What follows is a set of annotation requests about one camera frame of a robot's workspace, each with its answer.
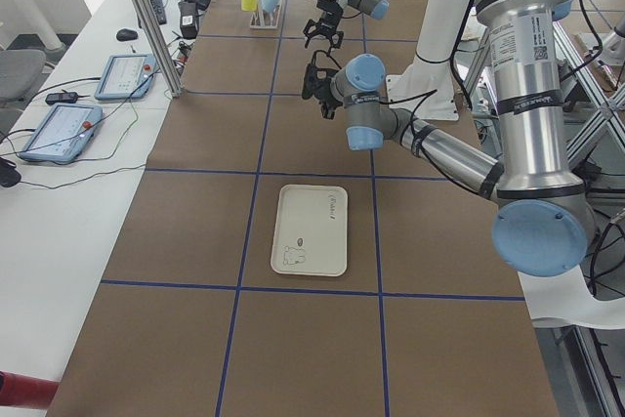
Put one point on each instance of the black computer mouse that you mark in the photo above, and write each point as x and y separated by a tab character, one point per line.
126	34

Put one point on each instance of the teach pendant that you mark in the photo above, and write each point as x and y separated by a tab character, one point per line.
126	77
63	133

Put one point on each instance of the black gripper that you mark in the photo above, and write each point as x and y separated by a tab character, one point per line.
327	96
329	15

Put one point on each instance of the black power adapter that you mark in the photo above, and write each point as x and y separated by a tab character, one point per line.
62	98

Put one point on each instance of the cream serving tray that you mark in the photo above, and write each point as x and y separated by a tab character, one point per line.
310	233

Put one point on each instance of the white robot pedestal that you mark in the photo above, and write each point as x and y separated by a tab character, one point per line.
426	85

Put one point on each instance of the aluminium frame post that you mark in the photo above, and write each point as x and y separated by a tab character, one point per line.
158	46

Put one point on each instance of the near teach pendant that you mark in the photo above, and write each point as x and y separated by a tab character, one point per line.
63	133

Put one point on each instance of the blue plastic cup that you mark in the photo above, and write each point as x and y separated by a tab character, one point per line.
269	6

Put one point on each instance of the black keyboard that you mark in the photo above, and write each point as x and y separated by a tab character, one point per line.
159	10

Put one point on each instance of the white plastic chair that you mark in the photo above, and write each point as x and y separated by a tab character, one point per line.
564	300

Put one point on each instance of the grey office chair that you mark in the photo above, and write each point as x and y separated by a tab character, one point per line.
20	69

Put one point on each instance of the red water bottle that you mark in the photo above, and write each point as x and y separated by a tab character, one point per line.
26	392

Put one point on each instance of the black desktop box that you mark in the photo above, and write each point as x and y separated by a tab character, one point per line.
188	22

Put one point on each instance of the white wire cup rack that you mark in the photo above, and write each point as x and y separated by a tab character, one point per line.
263	21

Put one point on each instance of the far teach pendant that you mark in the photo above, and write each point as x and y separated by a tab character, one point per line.
126	77

